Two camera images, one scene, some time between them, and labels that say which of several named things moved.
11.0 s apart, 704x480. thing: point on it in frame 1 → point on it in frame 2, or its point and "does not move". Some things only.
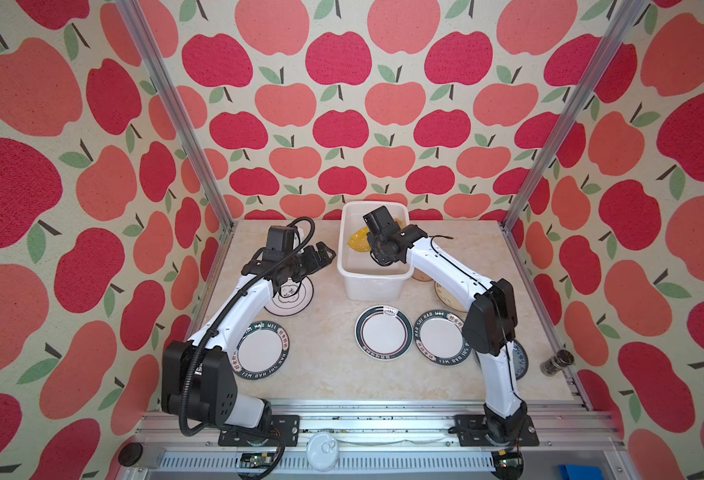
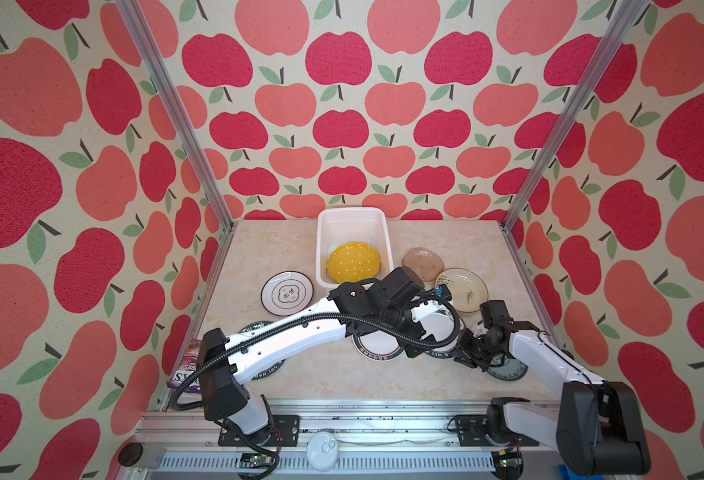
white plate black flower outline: [292, 297] does not move
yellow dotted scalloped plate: [360, 240] → [353, 261]
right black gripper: [377, 257] → [466, 336]
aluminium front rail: [378, 441] does not move
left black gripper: [314, 264] → [407, 340]
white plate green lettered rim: [439, 338] does not move
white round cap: [322, 451] does not move
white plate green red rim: [384, 332] does not move
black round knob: [130, 453] does not move
